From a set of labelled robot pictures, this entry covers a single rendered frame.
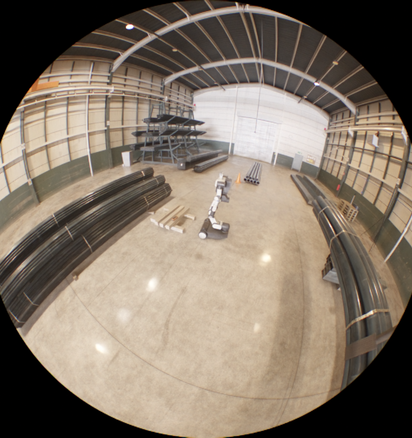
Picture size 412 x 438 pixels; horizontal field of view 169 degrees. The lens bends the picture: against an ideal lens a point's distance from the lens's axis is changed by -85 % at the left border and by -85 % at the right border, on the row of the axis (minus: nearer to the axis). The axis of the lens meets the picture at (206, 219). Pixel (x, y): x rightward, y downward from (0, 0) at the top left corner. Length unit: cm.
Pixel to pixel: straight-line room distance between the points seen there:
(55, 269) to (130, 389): 236
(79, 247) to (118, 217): 119
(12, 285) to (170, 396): 307
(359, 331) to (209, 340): 180
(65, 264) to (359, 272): 444
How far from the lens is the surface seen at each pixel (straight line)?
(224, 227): 315
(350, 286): 186
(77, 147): 1057
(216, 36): 1168
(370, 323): 168
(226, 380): 226
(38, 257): 323
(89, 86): 1083
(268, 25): 1059
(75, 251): 324
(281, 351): 254
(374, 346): 164
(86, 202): 364
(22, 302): 364
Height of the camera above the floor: 217
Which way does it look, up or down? 34 degrees down
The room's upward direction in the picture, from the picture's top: 6 degrees clockwise
